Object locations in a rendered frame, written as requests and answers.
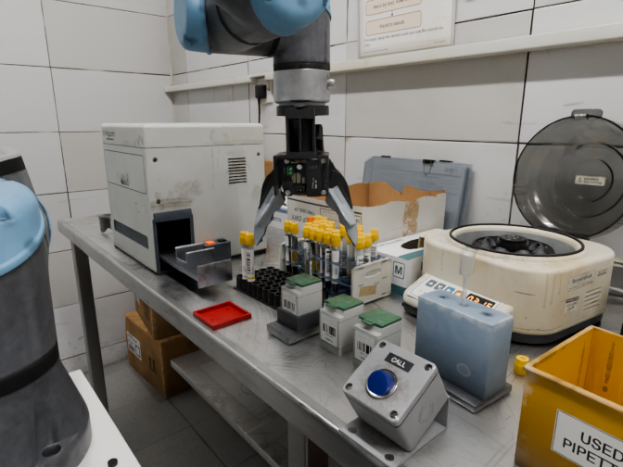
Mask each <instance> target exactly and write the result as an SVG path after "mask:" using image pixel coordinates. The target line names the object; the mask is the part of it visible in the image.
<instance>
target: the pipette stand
mask: <svg viewBox="0 0 623 467"><path fill-rule="evenodd" d="M461 304H462V297H460V296H457V295H455V294H453V293H450V292H448V291H445V290H442V289H437V290H434V291H431V292H428V293H425V294H422V295H420V296H418V307H417V322H416V336H415V351H414V354H415V355H417V356H419V357H421V358H423V359H425V360H428V361H430V362H432V363H434V364H435V365H436V366H437V368H438V371H439V375H440V378H441V380H442V383H443V385H444V387H445V390H446V392H447V395H448V396H450V397H451V399H452V400H454V401H456V402H457V403H459V404H461V405H462V406H464V407H465V408H467V409H468V410H471V411H472V412H474V413H476V412H477V411H479V410H481V409H483V408H485V407H486V406H488V405H489V404H490V403H492V402H493V401H495V400H497V399H498V398H501V397H502V396H504V395H506V394H507V393H509V392H511V391H512V385H511V384H509V383H507V382H506V374H507V367H508V360H509V352H510V345H511V337H512V330H513V322H514V316H512V315H509V314H506V313H504V312H501V311H498V310H496V309H492V308H490V307H487V306H484V305H482V304H479V303H476V302H475V301H472V300H469V299H466V304H465V307H463V306H461Z"/></svg>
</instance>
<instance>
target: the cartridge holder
mask: <svg viewBox="0 0 623 467"><path fill-rule="evenodd" d="M319 312H320V309H317V310H315V311H312V312H309V313H306V314H303V315H301V316H296V315H294V314H293V313H291V312H289V311H287V310H285V309H282V306H281V307H278V308H277V321H275V322H270V323H267V332H269V333H271V334H273V335H275V336H276V337H278V338H279V339H281V340H283V341H284V342H286V343H288V344H289V345H291V344H293V343H296V342H297V341H299V340H301V339H304V338H306V337H309V336H311V335H314V334H318V333H320V313H319Z"/></svg>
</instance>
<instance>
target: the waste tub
mask: <svg viewBox="0 0 623 467"><path fill-rule="evenodd" d="M523 369H524V370H526V378H525V385H524V392H523V398H522V406H521V412H520V420H519V426H518V433H517V440H516V447H515V460H514V462H515V463H516V464H517V465H519V466H521V467H623V335H621V334H616V333H613V332H610V331H607V330H605V329H602V328H599V327H596V326H593V325H590V326H588V327H587V328H585V329H583V330H582V331H580V332H579V333H577V334H575V335H573V336H571V337H570V338H568V339H567V340H566V341H564V342H562V343H561V344H559V345H557V346H556V347H554V348H552V349H550V350H549V351H547V352H545V353H544V354H542V355H540V356H539V357H537V358H536V359H534V360H533V361H531V362H529V363H528V364H526V365H524V366H523Z"/></svg>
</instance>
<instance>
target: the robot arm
mask: <svg viewBox="0 0 623 467"><path fill-rule="evenodd" d="M173 14H174V25H175V30H176V35H177V38H178V41H179V43H180V45H181V46H182V47H183V48H184V49H185V50H187V51H193V52H200V53H207V54H208V55H211V54H225V55H240V56H254V57H273V98H274V102H275V103H276V104H279V106H278V107H276V116H286V151H284V152H279V153H278V154H276V155H274V156H273V170H272V171H271V172H270V173H269V174H268V176H267V177H266V178H265V180H264V182H263V185H262V188H261V200H260V205H259V207H258V210H257V215H256V220H255V226H254V241H255V245H256V246H257V245H258V244H259V243H260V241H261V239H262V237H263V236H264V235H265V233H266V229H267V226H268V225H269V224H270V223H271V221H272V220H273V214H274V213H275V212H276V211H277V210H278V209H279V208H281V207H282V206H283V204H284V203H285V201H286V198H285V196H326V199H325V202H326V204H327V205H328V207H330V208H331V209H332V210H334V211H335V212H336V213H337V215H338V218H339V222H340V223H341V224H342V225H343V226H345V229H346V232H347V236H348V238H349V239H350V241H351V242H352V243H353V245H354V246H357V240H358V230H357V224H356V220H355V215H354V211H353V206H352V202H351V198H350V190H349V187H348V184H347V181H346V179H345V178H344V176H343V175H342V174H341V172H340V171H339V170H337V169H336V167H335V165H334V163H333V162H331V161H332V160H331V159H330V158H329V152H325V151H324V134H323V126H322V124H315V117H316V116H329V106H326V105H325V103H328V102H329V101H330V90H329V89H328V87H334V86H335V80H334V79H328V78H329V77H330V21H331V18H332V14H331V9H330V0H174V6H173ZM281 187H282V188H283V191H282V189H281ZM328 187H329V189H328ZM50 243H51V222H50V219H49V216H48V213H47V211H46V209H45V206H44V205H43V203H42V201H41V200H40V199H39V198H38V196H37V195H36V194H35V191H34V189H33V186H32V182H31V179H30V176H29V174H28V172H27V169H26V167H25V164H24V161H23V159H22V156H21V154H20V152H19V151H17V150H15V149H13V148H11V147H9V146H7V145H5V144H3V143H1V142H0V467H78V466H79V464H80V463H81V462H82V460H83V458H84V457H85V455H86V453H87V451H88V449H89V447H90V444H91V440H92V427H91V420H90V413H89V410H88V407H87V404H86V402H85V401H84V399H83V397H82V395H81V393H80V392H79V390H78V388H77V386H76V385H75V384H74V382H73V381H72V379H71V377H70V375H69V373H68V372H67V370H66V368H65V367H64V365H63V363H62V362H61V360H60V356H59V351H58V344H57V330H56V324H55V316H54V309H53V302H52V295H51V288H50V281H49V271H48V257H49V247H50Z"/></svg>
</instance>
